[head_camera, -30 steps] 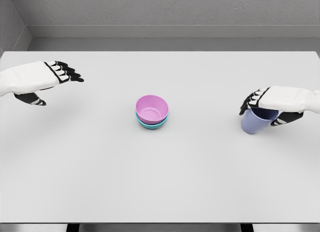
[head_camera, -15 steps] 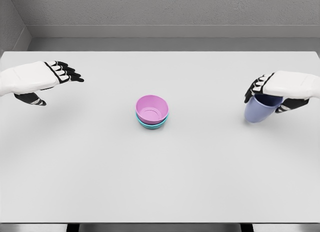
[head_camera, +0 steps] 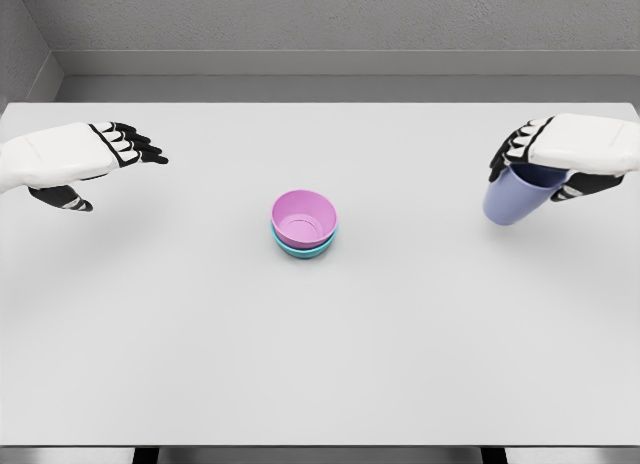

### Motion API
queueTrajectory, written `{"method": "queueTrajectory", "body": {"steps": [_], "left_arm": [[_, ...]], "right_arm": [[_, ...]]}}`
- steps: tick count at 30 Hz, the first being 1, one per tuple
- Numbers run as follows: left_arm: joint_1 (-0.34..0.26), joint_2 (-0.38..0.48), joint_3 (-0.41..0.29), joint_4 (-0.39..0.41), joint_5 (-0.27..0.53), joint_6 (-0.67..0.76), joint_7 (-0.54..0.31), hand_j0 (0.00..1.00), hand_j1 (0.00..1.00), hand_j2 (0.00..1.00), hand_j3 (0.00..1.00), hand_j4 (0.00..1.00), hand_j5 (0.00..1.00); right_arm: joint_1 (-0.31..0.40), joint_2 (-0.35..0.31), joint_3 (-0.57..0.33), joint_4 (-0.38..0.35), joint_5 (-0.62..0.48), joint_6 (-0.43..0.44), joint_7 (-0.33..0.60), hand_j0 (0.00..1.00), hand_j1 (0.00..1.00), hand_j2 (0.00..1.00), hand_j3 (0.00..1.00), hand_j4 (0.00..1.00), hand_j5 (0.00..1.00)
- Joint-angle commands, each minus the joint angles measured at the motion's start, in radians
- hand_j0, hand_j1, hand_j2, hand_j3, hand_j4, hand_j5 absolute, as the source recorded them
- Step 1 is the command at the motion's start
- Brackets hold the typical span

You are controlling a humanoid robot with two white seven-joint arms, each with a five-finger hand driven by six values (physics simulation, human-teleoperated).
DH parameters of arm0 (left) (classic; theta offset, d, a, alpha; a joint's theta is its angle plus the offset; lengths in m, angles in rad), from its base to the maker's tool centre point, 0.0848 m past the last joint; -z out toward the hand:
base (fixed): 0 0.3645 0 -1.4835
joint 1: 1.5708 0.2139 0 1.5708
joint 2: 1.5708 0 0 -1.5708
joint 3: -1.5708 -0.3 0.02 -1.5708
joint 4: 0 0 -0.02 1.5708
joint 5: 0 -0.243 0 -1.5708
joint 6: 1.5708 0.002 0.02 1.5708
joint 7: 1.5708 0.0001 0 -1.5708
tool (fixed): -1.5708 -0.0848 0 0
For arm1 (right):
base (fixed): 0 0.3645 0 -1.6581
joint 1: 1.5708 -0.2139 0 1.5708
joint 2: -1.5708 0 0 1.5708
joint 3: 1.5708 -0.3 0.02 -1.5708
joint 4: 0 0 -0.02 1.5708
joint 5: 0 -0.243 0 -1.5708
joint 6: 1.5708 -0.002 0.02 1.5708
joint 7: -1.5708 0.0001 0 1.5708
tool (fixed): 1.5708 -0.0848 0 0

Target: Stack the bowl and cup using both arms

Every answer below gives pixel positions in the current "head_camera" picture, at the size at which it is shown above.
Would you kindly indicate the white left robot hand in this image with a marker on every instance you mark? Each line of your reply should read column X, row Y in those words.
column 65, row 154

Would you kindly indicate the pink bowl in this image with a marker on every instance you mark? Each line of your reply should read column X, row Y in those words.
column 303, row 219

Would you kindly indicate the lavender blue cup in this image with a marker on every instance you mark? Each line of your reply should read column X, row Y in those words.
column 510, row 199

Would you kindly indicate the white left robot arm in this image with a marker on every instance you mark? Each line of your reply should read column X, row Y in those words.
column 9, row 166

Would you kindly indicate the teal bowl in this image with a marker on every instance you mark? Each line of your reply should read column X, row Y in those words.
column 303, row 252

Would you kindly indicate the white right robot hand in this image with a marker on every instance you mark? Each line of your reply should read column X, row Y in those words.
column 580, row 145

